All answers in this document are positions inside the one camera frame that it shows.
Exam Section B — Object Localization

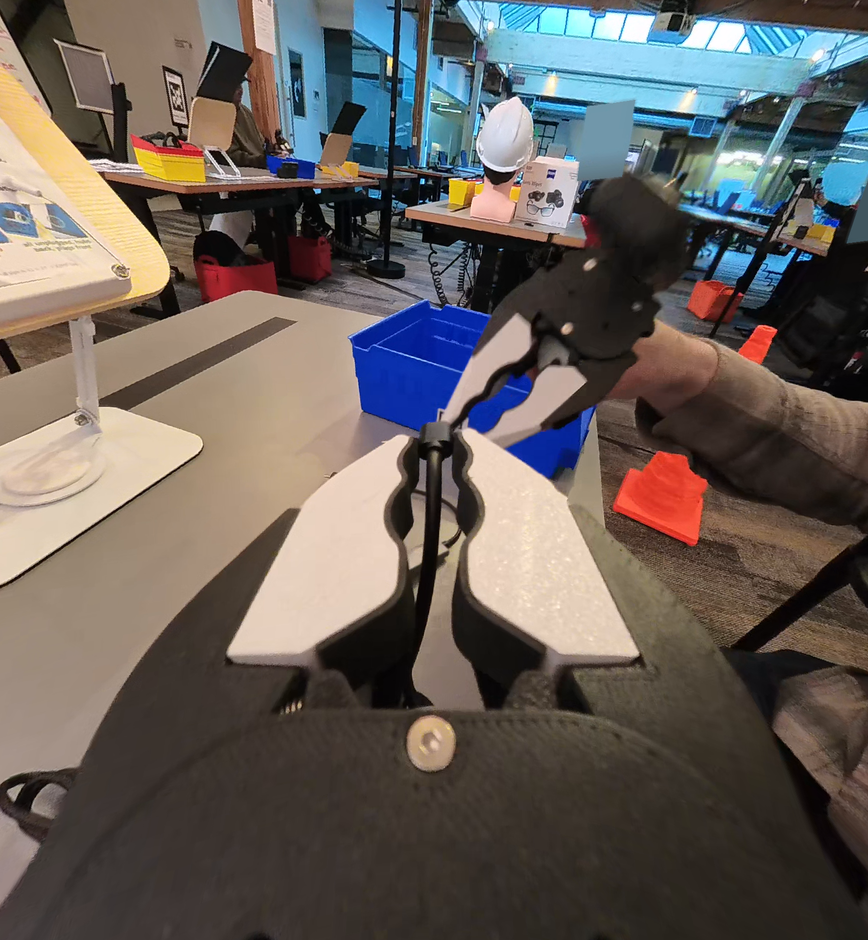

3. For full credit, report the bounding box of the yellow red plastic bin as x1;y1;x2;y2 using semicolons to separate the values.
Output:
131;134;207;183

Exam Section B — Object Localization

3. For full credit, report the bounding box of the orange traffic cone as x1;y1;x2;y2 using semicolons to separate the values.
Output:
738;325;778;366
612;450;708;546

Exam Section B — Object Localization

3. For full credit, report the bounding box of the wooden document stand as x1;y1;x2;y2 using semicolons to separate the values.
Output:
188;97;242;179

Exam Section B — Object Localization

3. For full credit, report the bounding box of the printed instruction sheet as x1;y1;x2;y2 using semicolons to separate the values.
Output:
0;73;112;295

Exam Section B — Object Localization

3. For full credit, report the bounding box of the pink mannequin head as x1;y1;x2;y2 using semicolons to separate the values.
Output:
470;165;526;225

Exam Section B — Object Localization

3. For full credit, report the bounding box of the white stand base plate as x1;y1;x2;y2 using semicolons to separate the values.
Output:
0;406;205;597

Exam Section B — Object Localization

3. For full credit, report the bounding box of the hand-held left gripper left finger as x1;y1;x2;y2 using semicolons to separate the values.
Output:
225;435;416;709

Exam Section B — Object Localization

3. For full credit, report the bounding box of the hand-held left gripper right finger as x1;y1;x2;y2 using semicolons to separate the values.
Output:
451;430;640;709

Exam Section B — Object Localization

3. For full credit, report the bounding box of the person's right hand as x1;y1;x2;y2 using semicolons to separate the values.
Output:
609;323;723;416

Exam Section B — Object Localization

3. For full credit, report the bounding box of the wooden building pillar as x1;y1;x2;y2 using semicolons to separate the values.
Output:
237;0;282;141

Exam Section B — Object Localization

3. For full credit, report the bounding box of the person's right forearm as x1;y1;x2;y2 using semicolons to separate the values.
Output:
635;341;868;537

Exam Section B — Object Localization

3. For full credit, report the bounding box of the wooden top desk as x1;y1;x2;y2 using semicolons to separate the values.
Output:
99;165;398;254
404;197;589;313

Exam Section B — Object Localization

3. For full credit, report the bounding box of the red fabric bag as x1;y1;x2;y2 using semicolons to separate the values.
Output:
193;253;279;304
287;235;333;285

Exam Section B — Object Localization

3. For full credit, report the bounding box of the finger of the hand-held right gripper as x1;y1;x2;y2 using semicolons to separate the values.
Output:
484;363;590;449
440;316;546;428

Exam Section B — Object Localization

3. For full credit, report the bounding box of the white instruction sheet stand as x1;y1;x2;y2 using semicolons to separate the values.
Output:
0;40;172;350

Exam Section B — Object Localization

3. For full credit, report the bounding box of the grey panel on stand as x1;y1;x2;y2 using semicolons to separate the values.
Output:
54;40;117;115

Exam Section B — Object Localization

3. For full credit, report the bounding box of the fiducial marker sign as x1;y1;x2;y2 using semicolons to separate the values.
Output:
162;66;189;129

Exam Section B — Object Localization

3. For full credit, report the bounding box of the black cable bundle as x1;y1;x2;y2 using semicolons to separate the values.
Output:
410;421;471;709

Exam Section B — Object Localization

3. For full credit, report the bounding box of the orange floor bin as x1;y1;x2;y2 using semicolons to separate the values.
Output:
687;279;745;324

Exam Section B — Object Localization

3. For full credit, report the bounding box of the blue plastic bin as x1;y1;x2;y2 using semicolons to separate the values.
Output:
348;300;598;478

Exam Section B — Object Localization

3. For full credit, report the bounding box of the clear acrylic stand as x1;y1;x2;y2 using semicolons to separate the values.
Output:
0;314;108;515

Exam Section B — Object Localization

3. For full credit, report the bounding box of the white product box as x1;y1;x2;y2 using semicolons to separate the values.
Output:
516;156;580;230

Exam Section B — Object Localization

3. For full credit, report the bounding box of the white hard hat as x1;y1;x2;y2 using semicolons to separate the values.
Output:
475;95;536;174

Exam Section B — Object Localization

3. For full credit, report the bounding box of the black stanchion post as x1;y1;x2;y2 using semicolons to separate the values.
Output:
366;0;407;280

